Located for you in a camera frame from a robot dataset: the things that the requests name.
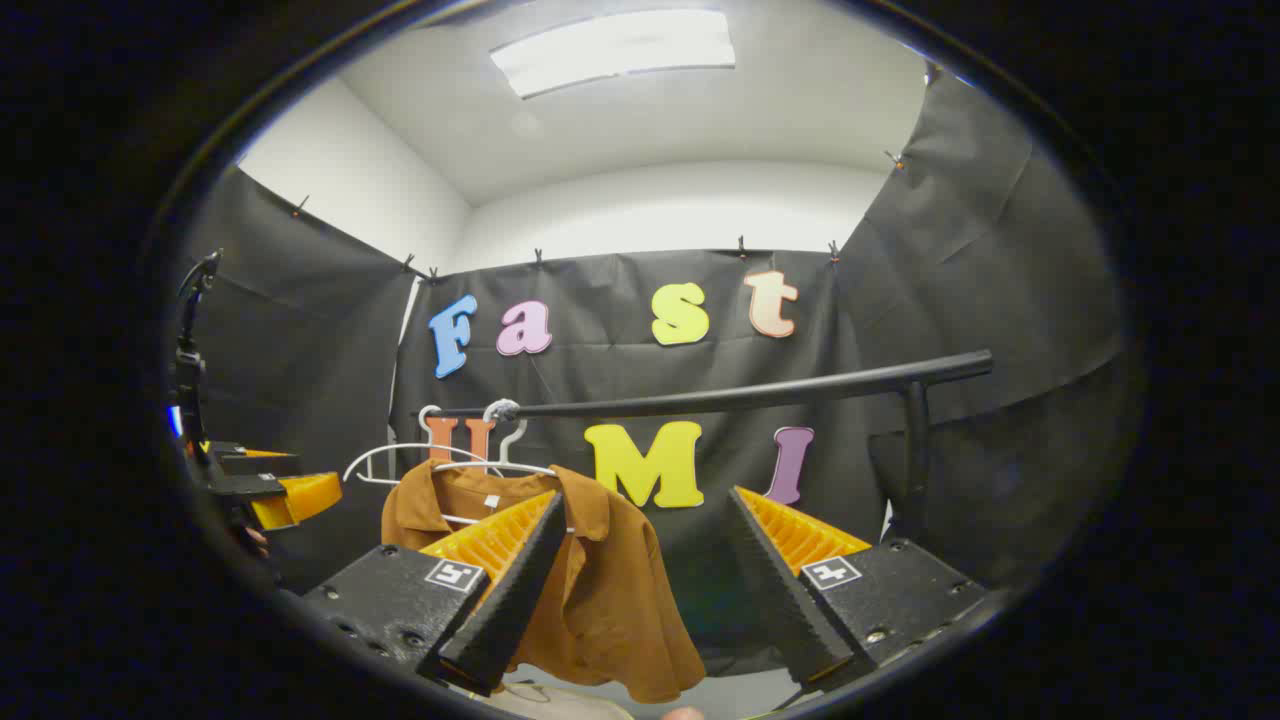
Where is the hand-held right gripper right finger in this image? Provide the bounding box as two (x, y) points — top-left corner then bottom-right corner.
(725, 486), (989, 693)

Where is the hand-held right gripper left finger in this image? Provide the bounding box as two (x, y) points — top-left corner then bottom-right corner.
(303, 490), (568, 698)

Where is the brown shirt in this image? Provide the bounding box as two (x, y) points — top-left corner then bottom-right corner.
(381, 460), (707, 704)

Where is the white plastic hanger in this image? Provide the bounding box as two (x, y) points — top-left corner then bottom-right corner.
(430, 398), (576, 531)
(343, 404), (506, 489)

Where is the black clothes rack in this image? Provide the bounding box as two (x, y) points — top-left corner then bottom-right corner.
(412, 349), (995, 546)

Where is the black backdrop cloth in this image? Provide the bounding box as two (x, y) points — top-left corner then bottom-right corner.
(175, 70), (1131, 681)

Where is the ceiling light panel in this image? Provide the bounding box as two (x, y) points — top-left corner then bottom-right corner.
(490, 10), (737, 99)

